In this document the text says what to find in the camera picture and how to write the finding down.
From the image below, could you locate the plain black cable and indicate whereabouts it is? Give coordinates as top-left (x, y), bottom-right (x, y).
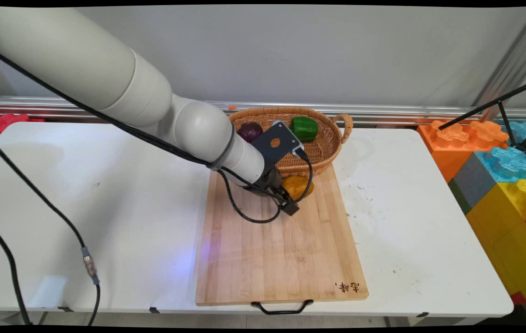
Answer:
top-left (0, 43), bottom-right (314, 327)

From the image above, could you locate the small blue giant building block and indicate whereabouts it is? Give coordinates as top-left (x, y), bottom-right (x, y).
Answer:
top-left (502, 121), bottom-right (526, 148)

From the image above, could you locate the red block with studs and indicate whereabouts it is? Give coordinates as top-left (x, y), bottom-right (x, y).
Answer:
top-left (0, 112), bottom-right (45, 141)

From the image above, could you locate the green toy bell pepper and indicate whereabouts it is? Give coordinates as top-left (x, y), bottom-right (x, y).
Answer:
top-left (290, 116), bottom-right (319, 143)

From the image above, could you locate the large blue giant building block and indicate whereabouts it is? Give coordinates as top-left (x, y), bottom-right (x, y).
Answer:
top-left (475, 147), bottom-right (526, 183)

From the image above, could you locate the black cable with metal connector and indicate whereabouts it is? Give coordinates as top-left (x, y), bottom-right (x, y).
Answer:
top-left (0, 131), bottom-right (101, 327)

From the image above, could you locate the yellow-brown toy potato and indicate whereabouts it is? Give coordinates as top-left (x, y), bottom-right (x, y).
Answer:
top-left (281, 175), bottom-right (315, 202)

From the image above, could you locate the black strap on arm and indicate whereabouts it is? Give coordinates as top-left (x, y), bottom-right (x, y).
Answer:
top-left (206, 121), bottom-right (236, 170)

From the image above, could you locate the yellow giant building block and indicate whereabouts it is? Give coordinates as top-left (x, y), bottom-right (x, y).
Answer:
top-left (465, 178), bottom-right (526, 325)

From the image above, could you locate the aluminium rail along wall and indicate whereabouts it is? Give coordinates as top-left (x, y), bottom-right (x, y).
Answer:
top-left (0, 96), bottom-right (526, 126)

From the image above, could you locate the black wrist camera mount plate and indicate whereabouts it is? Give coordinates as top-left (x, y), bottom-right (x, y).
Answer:
top-left (250, 120), bottom-right (304, 163)

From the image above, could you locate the black tripod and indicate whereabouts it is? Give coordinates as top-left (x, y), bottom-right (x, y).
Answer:
top-left (439, 75), bottom-right (526, 155)

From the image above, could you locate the black metal board handle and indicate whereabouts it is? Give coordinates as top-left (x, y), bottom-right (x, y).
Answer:
top-left (251, 300), bottom-right (314, 315)

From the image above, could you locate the bamboo cutting board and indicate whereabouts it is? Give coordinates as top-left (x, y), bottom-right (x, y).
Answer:
top-left (195, 162), bottom-right (369, 307)

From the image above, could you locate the woven wicker basket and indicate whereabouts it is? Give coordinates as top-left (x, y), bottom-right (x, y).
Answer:
top-left (229, 107), bottom-right (353, 178)

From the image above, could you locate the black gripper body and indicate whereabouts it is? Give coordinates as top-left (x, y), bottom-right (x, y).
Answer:
top-left (243, 165), bottom-right (283, 198)

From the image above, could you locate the orange giant building block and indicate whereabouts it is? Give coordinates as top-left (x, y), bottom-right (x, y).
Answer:
top-left (417, 120), bottom-right (510, 183)

